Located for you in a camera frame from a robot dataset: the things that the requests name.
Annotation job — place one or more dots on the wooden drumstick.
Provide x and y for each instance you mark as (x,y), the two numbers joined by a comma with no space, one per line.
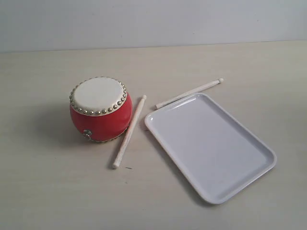
(185,94)
(128,135)

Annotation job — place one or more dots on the small red drum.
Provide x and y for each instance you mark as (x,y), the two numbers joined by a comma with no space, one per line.
(100,108)

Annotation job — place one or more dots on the white plastic tray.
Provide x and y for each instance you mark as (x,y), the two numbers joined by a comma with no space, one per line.
(217,155)

